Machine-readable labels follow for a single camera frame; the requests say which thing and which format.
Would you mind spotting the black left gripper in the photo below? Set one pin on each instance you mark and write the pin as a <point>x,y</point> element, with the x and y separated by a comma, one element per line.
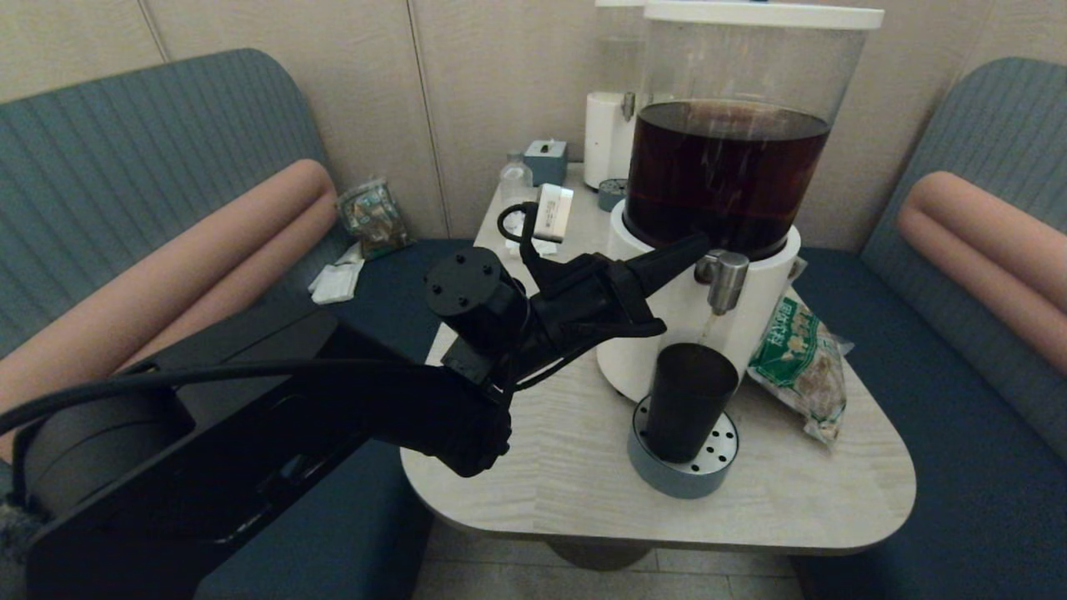
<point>583,304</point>

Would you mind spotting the metal dispenser tap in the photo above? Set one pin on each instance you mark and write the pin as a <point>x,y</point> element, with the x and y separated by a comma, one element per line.
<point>723,282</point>

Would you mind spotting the dark plastic cup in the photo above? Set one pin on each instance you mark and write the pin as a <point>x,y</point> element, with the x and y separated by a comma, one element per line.
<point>690,408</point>

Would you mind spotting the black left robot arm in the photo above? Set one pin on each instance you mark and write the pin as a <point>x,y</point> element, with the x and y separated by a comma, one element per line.
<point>250,450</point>

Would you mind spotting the small grey-blue drip tray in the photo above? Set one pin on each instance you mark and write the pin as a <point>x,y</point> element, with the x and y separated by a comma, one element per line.
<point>611,197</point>

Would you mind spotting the crumpled white tissue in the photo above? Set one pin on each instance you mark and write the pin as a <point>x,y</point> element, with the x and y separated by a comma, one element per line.
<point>542,247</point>

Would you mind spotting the large tea dispenser white base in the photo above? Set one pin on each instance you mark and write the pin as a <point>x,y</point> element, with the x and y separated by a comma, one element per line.
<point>750,183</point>

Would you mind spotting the small white drink dispenser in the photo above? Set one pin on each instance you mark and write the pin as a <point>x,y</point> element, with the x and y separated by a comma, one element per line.
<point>604,142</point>

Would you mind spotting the green printed grain tea bag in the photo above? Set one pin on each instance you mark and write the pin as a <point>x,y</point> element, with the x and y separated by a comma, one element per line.
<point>792,358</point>

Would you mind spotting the grey-blue tissue box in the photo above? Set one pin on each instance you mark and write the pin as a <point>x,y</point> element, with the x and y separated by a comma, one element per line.
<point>546,162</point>

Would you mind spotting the clear plastic bottle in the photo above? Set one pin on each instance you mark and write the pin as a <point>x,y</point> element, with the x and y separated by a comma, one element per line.
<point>515,179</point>

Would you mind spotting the grey-blue perforated drip tray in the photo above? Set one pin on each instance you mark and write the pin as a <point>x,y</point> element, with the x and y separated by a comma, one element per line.
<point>667,482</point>

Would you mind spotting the dark printed snack bag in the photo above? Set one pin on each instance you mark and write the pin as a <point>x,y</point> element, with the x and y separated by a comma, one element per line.
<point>375,221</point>

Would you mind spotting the pink bolster cushion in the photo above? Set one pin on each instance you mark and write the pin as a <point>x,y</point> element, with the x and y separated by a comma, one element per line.
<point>208,258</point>
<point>984,242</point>

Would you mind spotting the white napkin packet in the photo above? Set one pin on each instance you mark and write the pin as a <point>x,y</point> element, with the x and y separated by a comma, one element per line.
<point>335,285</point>

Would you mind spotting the teal upholstered bench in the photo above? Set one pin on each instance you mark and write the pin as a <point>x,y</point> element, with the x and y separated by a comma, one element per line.
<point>108,167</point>
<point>959,433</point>

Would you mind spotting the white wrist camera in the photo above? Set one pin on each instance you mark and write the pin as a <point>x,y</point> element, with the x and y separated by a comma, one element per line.
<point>553,212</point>

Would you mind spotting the gold table pedestal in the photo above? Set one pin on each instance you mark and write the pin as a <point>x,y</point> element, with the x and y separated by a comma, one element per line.
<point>596,557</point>

